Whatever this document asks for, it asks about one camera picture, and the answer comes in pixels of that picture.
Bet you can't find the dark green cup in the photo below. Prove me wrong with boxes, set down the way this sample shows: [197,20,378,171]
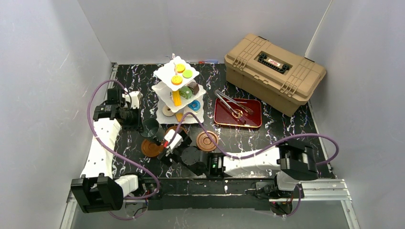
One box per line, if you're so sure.
[139,118,165,146]

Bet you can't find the brown round wooden lid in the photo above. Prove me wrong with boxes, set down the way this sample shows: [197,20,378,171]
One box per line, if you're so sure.
[141,139,164,157]

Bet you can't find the chocolate sprinkled donut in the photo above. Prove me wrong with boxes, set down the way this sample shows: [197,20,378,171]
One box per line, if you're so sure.
[162,105,175,117]

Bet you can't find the white triangle cake slice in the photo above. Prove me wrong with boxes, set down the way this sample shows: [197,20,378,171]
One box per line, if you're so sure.
[183,107,198,117]

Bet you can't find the yellow decorated cake slice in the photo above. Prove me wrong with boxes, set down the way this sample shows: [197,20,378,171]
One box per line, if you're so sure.
[172,90,181,106]

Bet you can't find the white three-tier cake stand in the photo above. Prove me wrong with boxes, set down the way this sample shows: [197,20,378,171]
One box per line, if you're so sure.
[151,54,206,125]

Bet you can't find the blue sprinkled donut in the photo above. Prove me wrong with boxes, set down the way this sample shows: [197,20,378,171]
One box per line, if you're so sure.
[188,100,201,112]

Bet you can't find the green swirl roll cake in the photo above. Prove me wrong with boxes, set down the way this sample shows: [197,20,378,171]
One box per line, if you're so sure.
[179,86,193,99]

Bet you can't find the chocolate swirl roll cake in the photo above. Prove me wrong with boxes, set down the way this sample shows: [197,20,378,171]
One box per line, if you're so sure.
[186,82,200,95]

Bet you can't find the green round macaron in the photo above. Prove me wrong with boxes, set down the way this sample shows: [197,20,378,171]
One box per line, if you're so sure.
[182,69,193,79]

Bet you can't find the metal serving tongs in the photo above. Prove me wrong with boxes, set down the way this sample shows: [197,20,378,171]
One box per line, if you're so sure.
[214,90,255,125]

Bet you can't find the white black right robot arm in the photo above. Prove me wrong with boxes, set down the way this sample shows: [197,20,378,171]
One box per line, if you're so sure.
[158,139,318,191]

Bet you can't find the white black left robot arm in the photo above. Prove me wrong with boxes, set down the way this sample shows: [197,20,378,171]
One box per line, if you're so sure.
[71,88,142,213]

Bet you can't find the red dessert tray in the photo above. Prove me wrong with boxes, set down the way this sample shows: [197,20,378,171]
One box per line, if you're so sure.
[213,98,262,128]

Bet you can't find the red blue screwdriver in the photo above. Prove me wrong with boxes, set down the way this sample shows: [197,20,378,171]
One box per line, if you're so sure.
[198,60,219,64]

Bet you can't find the tan plastic toolbox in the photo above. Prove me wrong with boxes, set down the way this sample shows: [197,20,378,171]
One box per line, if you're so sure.
[224,33,327,116]

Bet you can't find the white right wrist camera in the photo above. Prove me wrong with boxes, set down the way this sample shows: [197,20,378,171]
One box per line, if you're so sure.
[163,129,183,153]

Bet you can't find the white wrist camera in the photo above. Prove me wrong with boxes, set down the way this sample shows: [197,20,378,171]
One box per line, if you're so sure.
[125,91,143,109]
[163,129,183,153]

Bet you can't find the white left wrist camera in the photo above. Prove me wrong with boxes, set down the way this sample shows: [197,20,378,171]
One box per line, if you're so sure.
[125,91,143,109]

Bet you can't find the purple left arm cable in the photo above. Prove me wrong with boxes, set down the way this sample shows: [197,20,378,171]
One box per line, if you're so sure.
[86,79,161,220]

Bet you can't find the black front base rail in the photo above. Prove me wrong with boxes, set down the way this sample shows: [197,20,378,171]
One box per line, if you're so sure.
[148,177,274,211]

